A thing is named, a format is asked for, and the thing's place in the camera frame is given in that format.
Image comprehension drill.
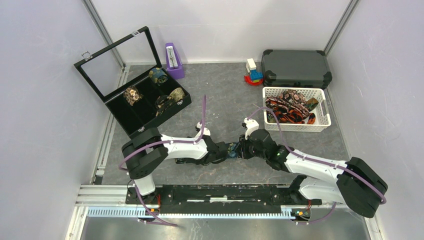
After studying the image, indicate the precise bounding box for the rolled brown floral tie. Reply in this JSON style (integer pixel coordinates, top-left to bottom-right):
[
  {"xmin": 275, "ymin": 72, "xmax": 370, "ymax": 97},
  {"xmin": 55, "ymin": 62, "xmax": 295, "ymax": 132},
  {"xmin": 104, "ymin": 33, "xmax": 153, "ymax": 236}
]
[{"xmin": 123, "ymin": 86, "xmax": 144, "ymax": 106}]

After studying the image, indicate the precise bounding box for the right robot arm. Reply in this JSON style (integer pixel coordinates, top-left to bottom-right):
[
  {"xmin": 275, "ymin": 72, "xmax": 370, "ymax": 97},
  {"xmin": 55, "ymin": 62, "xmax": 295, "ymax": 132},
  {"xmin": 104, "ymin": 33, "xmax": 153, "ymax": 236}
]
[{"xmin": 236, "ymin": 129, "xmax": 388, "ymax": 218}]

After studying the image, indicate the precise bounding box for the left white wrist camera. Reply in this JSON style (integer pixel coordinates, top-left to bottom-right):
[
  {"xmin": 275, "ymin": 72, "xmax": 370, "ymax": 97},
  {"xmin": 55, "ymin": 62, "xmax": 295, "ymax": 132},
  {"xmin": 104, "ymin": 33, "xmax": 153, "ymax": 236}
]
[{"xmin": 195, "ymin": 122, "xmax": 211, "ymax": 138}]

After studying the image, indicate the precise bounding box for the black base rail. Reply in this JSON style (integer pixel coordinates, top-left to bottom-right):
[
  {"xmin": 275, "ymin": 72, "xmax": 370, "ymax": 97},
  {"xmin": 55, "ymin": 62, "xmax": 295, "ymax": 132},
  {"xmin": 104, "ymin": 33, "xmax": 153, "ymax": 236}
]
[{"xmin": 142, "ymin": 184, "xmax": 322, "ymax": 214}]

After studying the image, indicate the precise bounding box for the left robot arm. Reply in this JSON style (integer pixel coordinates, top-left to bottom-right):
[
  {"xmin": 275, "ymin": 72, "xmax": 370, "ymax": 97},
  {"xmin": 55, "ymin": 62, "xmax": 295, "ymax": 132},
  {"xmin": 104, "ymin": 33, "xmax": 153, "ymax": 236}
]
[{"xmin": 119, "ymin": 127, "xmax": 234, "ymax": 204}]

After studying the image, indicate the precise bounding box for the blue yellow patterned tie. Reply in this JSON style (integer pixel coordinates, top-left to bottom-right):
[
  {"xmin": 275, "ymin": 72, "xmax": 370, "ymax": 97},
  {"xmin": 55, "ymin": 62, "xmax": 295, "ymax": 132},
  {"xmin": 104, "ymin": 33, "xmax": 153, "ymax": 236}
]
[{"xmin": 226, "ymin": 142, "xmax": 241, "ymax": 159}]

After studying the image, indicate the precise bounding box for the purple metronome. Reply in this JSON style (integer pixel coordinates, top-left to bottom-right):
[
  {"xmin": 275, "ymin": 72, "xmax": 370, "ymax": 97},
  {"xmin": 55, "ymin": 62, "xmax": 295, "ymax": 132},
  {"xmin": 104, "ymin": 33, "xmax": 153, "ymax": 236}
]
[{"xmin": 165, "ymin": 42, "xmax": 185, "ymax": 80}]

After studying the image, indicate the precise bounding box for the colourful toy block stack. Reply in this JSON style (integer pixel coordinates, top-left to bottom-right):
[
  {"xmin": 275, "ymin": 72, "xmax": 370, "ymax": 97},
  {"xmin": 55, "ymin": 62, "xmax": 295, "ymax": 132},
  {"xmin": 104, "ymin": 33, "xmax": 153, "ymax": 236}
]
[{"xmin": 244, "ymin": 58, "xmax": 263, "ymax": 86}]

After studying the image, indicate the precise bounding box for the white plastic basket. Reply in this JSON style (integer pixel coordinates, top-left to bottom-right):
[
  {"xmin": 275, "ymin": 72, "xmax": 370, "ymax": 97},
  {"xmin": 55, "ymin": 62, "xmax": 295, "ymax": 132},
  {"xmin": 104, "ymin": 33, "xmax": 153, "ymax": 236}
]
[{"xmin": 262, "ymin": 87, "xmax": 331, "ymax": 133}]

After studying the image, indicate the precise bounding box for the rolled teal tie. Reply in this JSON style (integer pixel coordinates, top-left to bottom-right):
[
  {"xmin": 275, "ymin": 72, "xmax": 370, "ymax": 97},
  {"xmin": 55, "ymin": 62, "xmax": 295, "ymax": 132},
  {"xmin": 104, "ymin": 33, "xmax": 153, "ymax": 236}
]
[{"xmin": 149, "ymin": 67, "xmax": 169, "ymax": 86}]

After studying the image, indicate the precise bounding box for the orange black tie pile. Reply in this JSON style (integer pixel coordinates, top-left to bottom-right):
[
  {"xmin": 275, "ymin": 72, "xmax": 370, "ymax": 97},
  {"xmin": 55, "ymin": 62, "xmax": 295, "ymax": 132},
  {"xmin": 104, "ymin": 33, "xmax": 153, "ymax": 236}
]
[{"xmin": 265, "ymin": 89, "xmax": 319, "ymax": 125}]

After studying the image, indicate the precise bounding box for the black tie display box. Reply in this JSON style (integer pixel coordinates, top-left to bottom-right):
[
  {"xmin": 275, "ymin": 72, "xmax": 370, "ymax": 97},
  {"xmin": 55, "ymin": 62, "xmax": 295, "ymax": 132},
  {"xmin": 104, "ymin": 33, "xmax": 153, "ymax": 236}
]
[{"xmin": 74, "ymin": 26, "xmax": 192, "ymax": 138}]

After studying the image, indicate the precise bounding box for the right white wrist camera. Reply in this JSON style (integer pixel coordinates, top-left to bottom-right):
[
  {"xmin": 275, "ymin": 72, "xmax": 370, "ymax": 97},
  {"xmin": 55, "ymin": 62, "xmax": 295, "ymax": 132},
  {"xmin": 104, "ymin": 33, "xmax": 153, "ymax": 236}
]
[{"xmin": 241, "ymin": 118, "xmax": 259, "ymax": 140}]

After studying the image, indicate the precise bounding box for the dark grey hard case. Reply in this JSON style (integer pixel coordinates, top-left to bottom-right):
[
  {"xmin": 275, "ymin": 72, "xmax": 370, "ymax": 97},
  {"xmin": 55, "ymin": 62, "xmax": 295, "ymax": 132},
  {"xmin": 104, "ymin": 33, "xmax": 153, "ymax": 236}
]
[{"xmin": 261, "ymin": 49, "xmax": 333, "ymax": 90}]

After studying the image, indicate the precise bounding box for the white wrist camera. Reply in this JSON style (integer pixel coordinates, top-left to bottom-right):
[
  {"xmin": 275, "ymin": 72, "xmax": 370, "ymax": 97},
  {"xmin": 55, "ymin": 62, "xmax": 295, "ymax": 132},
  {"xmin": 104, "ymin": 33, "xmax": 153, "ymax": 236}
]
[
  {"xmin": 195, "ymin": 122, "xmax": 211, "ymax": 138},
  {"xmin": 241, "ymin": 118, "xmax": 259, "ymax": 140}
]

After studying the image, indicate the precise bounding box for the rolled olive gold tie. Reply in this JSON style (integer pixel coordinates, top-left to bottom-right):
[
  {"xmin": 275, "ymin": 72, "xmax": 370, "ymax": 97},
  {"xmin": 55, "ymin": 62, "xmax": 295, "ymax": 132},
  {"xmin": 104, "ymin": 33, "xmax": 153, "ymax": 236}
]
[{"xmin": 169, "ymin": 87, "xmax": 186, "ymax": 103}]

